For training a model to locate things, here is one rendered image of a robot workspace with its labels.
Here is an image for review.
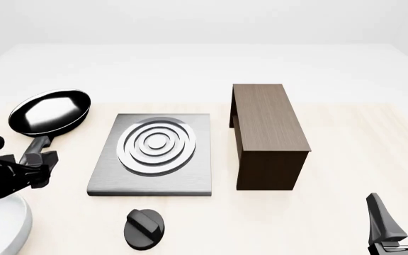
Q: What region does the round black stove knob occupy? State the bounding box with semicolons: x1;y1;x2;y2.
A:
123;208;165;251

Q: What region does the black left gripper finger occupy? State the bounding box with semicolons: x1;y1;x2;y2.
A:
30;164;52;189
39;150;60;174

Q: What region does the dark brown wooden bench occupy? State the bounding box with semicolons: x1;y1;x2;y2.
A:
229;83;312;191

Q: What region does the black frying pan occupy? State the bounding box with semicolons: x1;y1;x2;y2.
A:
8;89;92;167

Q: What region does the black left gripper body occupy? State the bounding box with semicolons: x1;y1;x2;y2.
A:
0;153;39;190

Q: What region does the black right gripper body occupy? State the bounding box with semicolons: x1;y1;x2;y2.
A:
367;238;408;255

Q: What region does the flat stove plate with rings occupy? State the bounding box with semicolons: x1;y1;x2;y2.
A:
86;113;213;198

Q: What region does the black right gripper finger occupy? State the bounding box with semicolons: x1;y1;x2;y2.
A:
365;192;408;243

